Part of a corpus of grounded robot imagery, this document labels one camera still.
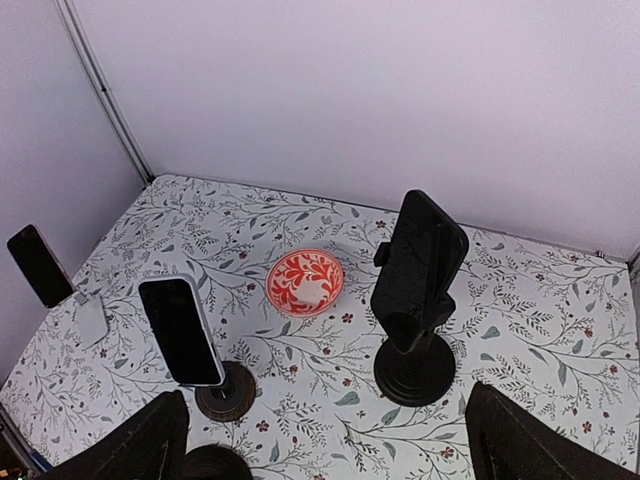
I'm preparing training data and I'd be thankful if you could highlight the tall black clamp phone stand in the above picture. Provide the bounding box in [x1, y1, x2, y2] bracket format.
[372, 234, 457, 407]

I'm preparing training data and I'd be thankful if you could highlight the red white patterned bowl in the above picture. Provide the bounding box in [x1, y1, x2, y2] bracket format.
[265, 248, 345, 317]

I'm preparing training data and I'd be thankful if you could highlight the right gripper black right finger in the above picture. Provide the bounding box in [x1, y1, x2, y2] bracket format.
[465, 382, 639, 480]

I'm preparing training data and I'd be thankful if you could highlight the black gooseneck stand round base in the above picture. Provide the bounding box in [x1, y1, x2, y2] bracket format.
[183, 445, 253, 480]

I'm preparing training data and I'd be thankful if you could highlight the aluminium front rail base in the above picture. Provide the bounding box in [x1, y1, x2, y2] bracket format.
[1, 407, 52, 479]

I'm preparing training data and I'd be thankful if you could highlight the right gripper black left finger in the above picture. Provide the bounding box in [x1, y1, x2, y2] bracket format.
[39, 391, 190, 479]

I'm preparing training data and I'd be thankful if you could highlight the black phone with white edge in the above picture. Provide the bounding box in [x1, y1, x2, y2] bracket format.
[138, 275, 226, 387]

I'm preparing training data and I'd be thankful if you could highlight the white flat phone stand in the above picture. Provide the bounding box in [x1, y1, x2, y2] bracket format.
[73, 291, 109, 348]

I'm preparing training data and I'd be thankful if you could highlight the small round base phone stand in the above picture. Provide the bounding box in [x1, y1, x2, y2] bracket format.
[194, 361, 257, 423]

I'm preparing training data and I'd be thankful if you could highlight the left aluminium frame post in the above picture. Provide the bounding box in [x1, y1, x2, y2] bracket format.
[54, 0, 155, 185]

